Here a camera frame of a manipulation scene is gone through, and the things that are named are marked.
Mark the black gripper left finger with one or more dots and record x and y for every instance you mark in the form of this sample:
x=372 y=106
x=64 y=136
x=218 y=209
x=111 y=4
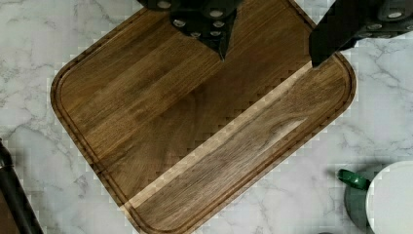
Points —
x=209 y=21

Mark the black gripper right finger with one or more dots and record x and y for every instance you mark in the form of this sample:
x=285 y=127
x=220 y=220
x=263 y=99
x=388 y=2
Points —
x=348 y=21

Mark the brown wooden cutting board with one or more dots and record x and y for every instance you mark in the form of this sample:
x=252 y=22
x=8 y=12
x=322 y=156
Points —
x=175 y=132

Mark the green mug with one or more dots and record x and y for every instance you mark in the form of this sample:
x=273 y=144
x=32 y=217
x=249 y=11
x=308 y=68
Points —
x=354 y=197

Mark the white plate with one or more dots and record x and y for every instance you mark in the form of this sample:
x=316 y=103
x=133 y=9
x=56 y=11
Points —
x=389 y=200

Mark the dark metal drawer handle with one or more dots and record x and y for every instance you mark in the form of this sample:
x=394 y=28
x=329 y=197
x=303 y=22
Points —
x=17 y=201

